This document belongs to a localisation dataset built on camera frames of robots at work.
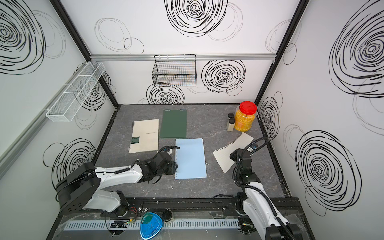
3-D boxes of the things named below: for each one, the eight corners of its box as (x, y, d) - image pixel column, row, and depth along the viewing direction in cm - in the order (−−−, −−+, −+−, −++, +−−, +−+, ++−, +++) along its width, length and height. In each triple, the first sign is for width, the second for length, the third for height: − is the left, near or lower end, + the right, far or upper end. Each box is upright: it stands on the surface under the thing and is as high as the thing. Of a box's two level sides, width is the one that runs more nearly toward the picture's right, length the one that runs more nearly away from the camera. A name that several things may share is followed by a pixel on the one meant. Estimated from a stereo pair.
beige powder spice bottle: (226, 131, 106) (229, 123, 99) (225, 125, 109) (227, 118, 102) (232, 131, 106) (235, 123, 99) (231, 125, 109) (234, 118, 102)
